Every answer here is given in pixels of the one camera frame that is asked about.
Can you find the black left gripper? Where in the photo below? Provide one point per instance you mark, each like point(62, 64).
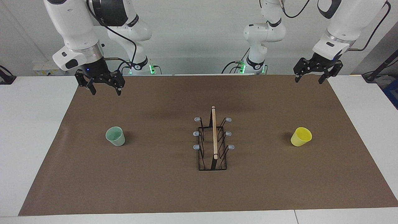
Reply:
point(321, 62)

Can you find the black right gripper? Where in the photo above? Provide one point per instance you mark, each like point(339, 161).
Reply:
point(96, 70)

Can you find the green plastic cup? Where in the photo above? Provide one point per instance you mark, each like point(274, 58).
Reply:
point(115, 138)

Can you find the yellow plastic cup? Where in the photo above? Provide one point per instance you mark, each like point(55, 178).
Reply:
point(301, 137)

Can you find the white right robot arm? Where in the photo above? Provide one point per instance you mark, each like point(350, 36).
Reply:
point(74, 28)

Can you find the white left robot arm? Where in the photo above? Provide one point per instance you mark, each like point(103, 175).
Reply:
point(345, 21)

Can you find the white power strip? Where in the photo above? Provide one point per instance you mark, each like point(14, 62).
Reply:
point(46, 69)

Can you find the black stand base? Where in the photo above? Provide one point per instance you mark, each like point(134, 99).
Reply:
point(374, 74)

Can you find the blue crate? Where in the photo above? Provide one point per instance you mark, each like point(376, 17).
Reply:
point(392, 91)

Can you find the brown table mat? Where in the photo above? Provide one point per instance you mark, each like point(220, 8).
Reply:
point(155, 174)

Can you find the black clamp mount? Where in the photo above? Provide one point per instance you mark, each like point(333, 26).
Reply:
point(6, 77)

